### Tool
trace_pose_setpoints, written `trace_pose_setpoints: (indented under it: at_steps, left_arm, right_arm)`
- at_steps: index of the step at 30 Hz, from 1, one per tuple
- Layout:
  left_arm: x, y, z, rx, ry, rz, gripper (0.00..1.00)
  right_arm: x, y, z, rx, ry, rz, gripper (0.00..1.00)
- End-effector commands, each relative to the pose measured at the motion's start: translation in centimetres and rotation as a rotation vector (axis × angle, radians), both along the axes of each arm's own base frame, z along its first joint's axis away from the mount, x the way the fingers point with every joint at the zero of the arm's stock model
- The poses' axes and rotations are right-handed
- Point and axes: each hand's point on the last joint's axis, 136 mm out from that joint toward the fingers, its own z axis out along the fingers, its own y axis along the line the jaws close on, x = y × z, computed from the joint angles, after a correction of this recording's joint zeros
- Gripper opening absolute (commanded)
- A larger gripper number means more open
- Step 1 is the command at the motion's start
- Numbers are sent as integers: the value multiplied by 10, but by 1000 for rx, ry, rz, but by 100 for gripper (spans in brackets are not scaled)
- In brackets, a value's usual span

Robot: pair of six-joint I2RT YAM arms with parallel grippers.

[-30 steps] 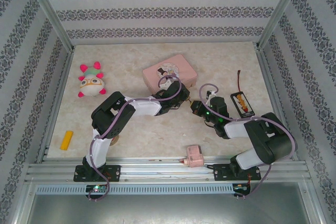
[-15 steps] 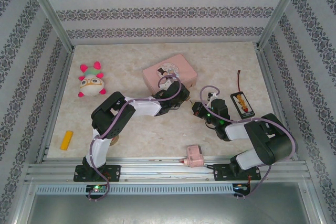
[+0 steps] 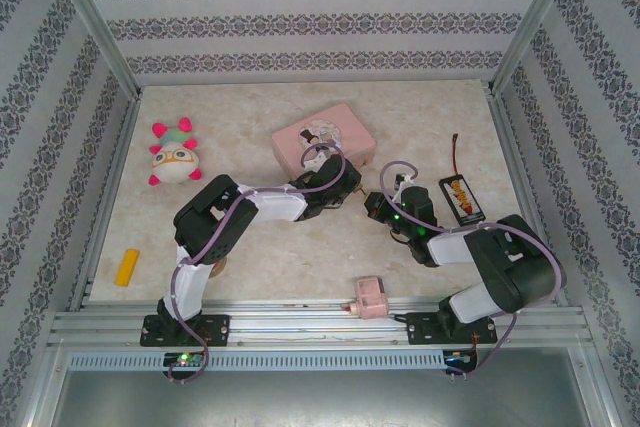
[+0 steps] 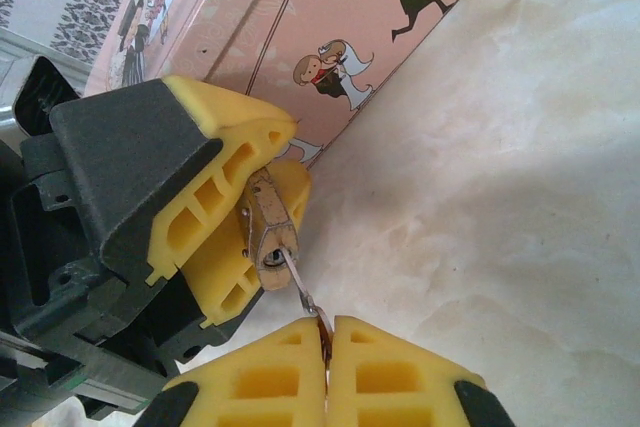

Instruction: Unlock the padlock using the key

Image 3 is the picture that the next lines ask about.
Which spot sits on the pink tin box with couple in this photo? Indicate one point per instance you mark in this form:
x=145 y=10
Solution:
x=350 y=132

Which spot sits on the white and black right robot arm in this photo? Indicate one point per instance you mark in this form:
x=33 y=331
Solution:
x=520 y=272

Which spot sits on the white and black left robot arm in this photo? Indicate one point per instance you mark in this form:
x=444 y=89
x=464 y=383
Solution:
x=200 y=217

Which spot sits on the red round tin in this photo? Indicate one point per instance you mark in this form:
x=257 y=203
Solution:
x=219 y=269

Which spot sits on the plush toy with pink limbs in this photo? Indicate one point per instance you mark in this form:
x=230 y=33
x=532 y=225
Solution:
x=172 y=159

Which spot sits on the grey metal sheet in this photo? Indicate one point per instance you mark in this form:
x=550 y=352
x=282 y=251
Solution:
x=320 y=399

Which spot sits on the yellow block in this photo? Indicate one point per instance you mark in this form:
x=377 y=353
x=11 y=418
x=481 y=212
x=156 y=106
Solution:
x=126 y=267

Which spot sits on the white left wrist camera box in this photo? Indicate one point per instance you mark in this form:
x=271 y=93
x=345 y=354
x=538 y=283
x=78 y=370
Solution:
x=316 y=163

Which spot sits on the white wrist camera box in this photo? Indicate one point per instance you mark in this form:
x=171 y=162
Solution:
x=316 y=163
x=404 y=187

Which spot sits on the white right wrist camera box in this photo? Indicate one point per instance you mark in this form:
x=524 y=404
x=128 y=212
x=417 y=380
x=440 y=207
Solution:
x=404 y=187

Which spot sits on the pink toy camera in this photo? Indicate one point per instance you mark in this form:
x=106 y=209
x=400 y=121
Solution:
x=370 y=299

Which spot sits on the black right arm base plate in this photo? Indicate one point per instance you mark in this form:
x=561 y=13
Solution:
x=425 y=329

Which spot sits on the aluminium side rail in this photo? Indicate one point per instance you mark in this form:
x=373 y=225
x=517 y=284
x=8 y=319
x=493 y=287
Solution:
x=515 y=157
x=117 y=167

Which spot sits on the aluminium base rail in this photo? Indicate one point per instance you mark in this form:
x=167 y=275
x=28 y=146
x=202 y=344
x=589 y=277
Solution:
x=310 y=327

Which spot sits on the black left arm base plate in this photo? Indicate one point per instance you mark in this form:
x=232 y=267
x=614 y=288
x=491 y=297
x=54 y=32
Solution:
x=215 y=329

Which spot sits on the aluminium frame post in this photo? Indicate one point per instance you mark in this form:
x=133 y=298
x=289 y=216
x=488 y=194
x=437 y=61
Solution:
x=535 y=17
x=85 y=7

